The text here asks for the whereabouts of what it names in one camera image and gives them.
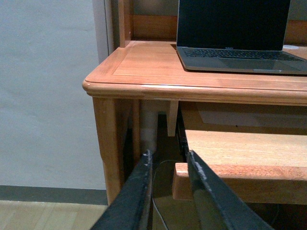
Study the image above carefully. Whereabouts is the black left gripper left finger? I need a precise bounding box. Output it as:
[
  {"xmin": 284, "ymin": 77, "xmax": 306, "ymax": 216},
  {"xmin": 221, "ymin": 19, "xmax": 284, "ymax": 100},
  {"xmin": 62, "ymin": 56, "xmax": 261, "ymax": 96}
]
[{"xmin": 91, "ymin": 150, "xmax": 153, "ymax": 230}]

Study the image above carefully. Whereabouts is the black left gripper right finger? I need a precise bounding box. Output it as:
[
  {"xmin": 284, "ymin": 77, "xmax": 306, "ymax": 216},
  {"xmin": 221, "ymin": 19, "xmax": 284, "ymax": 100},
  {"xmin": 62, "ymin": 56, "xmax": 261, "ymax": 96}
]
[{"xmin": 187, "ymin": 150, "xmax": 272, "ymax": 230}]

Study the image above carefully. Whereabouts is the wooden keyboard tray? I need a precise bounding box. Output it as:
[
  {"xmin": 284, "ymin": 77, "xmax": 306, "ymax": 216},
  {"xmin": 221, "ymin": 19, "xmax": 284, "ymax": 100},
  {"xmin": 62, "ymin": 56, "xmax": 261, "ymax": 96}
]
[{"xmin": 186, "ymin": 130, "xmax": 307, "ymax": 205}]

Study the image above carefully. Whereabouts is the white pipe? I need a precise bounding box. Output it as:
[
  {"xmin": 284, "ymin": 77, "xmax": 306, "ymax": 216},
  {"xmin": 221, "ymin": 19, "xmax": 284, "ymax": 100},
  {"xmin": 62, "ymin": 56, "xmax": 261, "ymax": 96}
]
[{"xmin": 140, "ymin": 100, "xmax": 158, "ymax": 152}]

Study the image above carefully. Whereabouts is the wooden desk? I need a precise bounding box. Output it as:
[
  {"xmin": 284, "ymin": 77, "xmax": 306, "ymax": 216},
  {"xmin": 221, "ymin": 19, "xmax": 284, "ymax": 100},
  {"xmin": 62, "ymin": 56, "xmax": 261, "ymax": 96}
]
[{"xmin": 83, "ymin": 0, "xmax": 307, "ymax": 203}]

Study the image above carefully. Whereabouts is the grey laptop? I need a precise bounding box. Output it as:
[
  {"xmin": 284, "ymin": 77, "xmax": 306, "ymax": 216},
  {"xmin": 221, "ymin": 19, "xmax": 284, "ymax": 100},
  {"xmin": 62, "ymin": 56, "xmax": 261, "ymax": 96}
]
[{"xmin": 177, "ymin": 0, "xmax": 307, "ymax": 75}]

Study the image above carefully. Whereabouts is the grey power cable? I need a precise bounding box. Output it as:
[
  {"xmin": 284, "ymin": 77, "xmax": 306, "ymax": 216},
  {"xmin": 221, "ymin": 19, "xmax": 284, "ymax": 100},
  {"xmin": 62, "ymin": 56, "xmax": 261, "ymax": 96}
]
[{"xmin": 151, "ymin": 160, "xmax": 177, "ymax": 230}]

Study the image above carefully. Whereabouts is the black left drawer rail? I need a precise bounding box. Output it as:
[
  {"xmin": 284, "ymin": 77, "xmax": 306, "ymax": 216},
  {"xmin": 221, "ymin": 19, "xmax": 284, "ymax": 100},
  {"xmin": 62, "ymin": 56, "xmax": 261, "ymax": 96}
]
[{"xmin": 177, "ymin": 107, "xmax": 189, "ymax": 162}]

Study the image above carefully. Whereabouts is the white cable grommet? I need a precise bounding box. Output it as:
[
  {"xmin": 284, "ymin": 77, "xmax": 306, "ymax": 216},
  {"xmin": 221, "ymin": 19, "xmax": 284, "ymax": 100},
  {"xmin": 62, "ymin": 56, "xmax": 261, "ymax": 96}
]
[{"xmin": 283, "ymin": 45, "xmax": 299, "ymax": 50}]

